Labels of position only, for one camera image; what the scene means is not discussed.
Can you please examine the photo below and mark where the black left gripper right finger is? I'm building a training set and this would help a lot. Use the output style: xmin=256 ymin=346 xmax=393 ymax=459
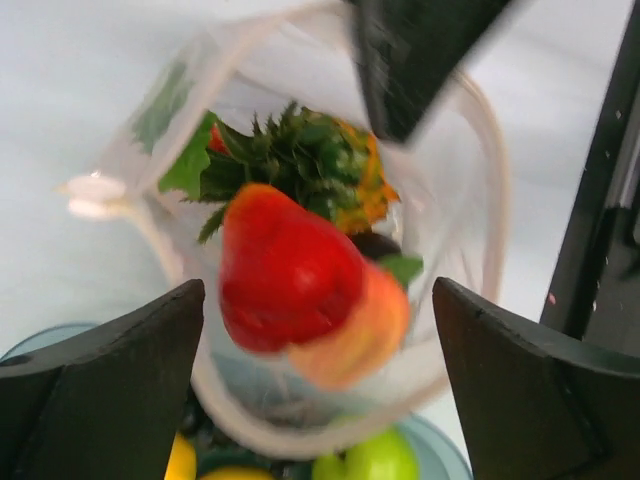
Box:
xmin=433 ymin=278 xmax=639 ymax=479

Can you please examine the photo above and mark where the toy peach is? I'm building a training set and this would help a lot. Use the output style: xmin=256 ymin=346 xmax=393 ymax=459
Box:
xmin=287 ymin=263 xmax=410 ymax=391

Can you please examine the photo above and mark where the green toy apple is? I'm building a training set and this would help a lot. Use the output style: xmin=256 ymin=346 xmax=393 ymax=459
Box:
xmin=311 ymin=427 xmax=420 ymax=480

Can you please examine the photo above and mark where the dark purple toy mangosteen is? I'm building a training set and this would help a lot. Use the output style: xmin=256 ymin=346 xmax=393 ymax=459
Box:
xmin=349 ymin=231 xmax=424 ymax=290

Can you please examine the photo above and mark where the yellow toy lemon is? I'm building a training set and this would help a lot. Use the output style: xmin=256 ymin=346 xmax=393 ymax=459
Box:
xmin=164 ymin=433 xmax=197 ymax=480

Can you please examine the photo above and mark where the small toy pineapple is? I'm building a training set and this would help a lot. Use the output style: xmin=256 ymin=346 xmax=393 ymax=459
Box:
xmin=197 ymin=101 xmax=400 ymax=234

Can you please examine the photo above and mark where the red toy wax apple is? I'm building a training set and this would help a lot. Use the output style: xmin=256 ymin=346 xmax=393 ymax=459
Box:
xmin=218 ymin=183 xmax=364 ymax=354

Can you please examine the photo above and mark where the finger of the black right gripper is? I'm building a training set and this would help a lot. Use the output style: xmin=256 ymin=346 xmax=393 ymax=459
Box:
xmin=346 ymin=0 xmax=512 ymax=145

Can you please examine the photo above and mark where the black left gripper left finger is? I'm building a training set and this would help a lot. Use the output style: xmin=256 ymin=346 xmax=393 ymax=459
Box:
xmin=1 ymin=280 xmax=205 ymax=479

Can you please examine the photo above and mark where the clear polka dot zip bag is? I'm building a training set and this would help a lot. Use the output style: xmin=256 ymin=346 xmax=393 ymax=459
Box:
xmin=62 ymin=1 xmax=509 ymax=459

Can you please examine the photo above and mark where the yellow toy banana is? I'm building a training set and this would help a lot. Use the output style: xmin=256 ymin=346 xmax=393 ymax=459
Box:
xmin=198 ymin=466 xmax=275 ymax=480

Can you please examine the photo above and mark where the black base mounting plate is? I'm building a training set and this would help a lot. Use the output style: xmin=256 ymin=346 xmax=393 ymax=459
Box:
xmin=540 ymin=2 xmax=639 ymax=356

